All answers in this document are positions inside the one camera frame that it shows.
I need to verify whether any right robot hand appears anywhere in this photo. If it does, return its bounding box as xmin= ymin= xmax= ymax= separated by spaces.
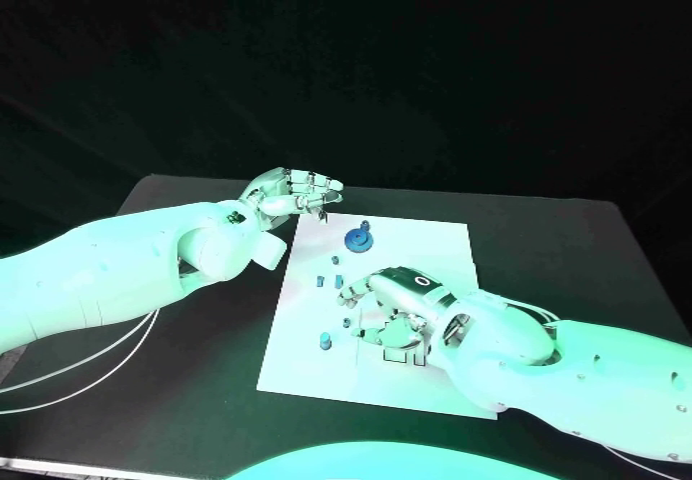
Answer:
xmin=335 ymin=266 xmax=459 ymax=349

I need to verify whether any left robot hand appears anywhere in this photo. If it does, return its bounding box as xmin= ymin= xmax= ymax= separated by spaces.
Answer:
xmin=237 ymin=166 xmax=346 ymax=231

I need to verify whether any white task board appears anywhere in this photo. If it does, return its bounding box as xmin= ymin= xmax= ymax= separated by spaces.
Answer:
xmin=255 ymin=212 xmax=500 ymax=421

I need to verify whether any blue gear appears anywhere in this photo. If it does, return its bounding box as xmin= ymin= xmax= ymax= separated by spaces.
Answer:
xmin=343 ymin=228 xmax=374 ymax=254

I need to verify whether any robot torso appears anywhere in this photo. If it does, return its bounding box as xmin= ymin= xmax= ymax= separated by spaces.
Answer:
xmin=222 ymin=441 xmax=543 ymax=480

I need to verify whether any white cable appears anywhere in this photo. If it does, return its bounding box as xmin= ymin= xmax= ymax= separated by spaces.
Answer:
xmin=596 ymin=442 xmax=683 ymax=480
xmin=0 ymin=309 xmax=161 ymax=415
xmin=0 ymin=312 xmax=155 ymax=394
xmin=504 ymin=298 xmax=566 ymax=328

